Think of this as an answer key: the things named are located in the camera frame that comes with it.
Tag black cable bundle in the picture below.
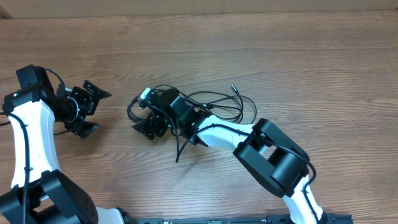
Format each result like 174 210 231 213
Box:
126 83 258 125

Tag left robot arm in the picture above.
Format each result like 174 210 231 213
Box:
1 65 133 224

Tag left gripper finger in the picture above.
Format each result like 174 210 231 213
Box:
65 120 99 139
83 80 112 101

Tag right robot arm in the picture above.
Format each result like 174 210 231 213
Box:
127 88 328 223

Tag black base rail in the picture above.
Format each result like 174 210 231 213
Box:
135 213 354 224

